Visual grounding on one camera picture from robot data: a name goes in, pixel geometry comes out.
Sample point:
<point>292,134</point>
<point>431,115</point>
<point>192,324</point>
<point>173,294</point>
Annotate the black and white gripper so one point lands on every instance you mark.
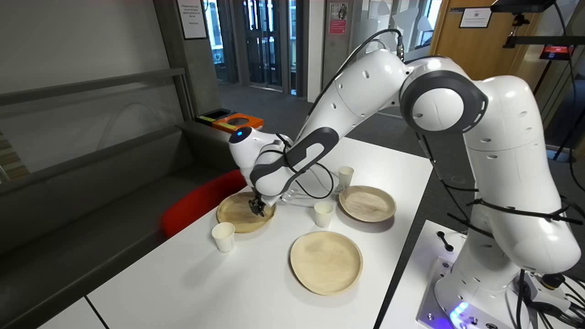
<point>256,205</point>

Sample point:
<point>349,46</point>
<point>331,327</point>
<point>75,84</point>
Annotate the white paper cup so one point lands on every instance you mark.
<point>223,236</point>
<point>345,176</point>
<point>321,214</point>

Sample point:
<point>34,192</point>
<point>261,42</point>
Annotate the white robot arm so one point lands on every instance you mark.
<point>519,230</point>

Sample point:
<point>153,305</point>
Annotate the wooden plate left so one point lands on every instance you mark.
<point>236,210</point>

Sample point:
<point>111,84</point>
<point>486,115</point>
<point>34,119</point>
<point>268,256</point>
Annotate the wooden plate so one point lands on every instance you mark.
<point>365,203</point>
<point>236,210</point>
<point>323,262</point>

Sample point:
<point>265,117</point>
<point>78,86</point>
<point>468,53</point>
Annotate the wooden plate near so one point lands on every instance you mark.
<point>323,262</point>

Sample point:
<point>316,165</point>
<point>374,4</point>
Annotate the wooden plate right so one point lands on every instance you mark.
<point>365,203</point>

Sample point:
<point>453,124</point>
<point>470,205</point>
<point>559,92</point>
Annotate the red chair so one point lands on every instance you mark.
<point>197,201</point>

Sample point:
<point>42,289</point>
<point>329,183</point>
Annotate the dark grey sofa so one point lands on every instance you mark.
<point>66,229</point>

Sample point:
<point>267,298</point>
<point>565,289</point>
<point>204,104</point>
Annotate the wooden door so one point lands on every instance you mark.
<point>481,51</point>

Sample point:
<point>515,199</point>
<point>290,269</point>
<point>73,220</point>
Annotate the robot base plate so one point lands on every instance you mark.
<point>471,291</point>

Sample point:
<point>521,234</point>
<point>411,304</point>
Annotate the wall notice sign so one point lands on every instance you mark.
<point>192,18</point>

